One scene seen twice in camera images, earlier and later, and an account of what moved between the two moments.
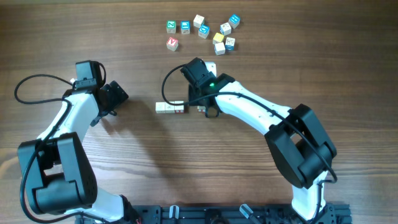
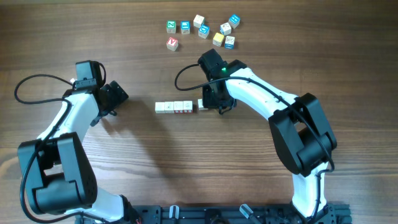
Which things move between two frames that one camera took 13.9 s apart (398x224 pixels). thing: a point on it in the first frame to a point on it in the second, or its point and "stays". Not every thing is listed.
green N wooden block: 169,109 stays
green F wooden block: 160,107 stays
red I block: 201,109 to 188,106
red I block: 179,109 stays
